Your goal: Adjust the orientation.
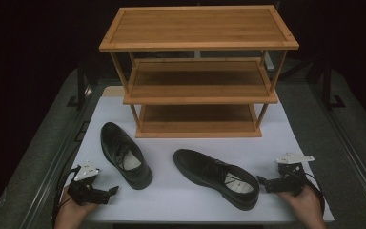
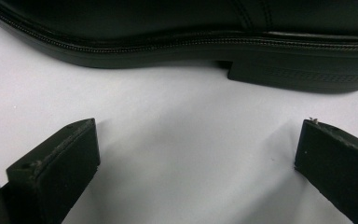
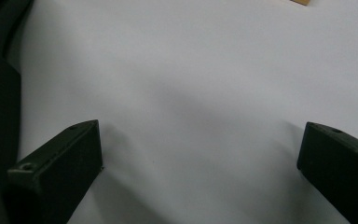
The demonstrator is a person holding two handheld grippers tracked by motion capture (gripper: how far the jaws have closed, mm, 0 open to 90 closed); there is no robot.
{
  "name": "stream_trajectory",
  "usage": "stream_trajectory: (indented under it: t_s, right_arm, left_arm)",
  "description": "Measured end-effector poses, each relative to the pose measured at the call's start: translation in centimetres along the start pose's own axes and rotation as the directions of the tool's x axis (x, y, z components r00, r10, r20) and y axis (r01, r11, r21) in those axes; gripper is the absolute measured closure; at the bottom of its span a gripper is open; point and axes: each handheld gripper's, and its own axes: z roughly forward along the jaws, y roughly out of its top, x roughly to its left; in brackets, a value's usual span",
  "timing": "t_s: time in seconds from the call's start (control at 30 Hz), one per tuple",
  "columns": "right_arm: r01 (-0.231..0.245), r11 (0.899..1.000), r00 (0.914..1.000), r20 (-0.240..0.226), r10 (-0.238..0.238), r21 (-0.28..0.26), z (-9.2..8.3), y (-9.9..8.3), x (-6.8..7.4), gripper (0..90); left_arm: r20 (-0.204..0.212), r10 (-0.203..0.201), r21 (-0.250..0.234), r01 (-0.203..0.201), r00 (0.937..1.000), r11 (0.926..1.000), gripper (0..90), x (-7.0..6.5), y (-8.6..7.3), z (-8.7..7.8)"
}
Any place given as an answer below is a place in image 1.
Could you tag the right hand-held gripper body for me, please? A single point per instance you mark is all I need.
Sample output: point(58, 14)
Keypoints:
point(290, 178)

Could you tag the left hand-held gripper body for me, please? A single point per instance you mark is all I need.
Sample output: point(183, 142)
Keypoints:
point(82, 191)

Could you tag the black leather shoe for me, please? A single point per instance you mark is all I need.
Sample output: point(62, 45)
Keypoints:
point(200, 167)
point(116, 140)

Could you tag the wooden three-tier shoe rack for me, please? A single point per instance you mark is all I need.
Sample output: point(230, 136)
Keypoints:
point(198, 28)

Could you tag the person's left hand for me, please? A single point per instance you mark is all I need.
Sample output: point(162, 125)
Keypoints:
point(73, 213)

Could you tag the person's right hand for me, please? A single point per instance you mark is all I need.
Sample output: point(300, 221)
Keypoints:
point(305, 203)

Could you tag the white table sheet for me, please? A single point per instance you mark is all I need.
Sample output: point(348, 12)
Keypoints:
point(178, 203)

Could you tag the black metal stand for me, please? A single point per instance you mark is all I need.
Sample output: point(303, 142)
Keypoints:
point(81, 86)
point(329, 86)

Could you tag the metal table rail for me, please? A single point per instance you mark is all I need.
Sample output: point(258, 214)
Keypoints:
point(352, 152)
point(54, 178)

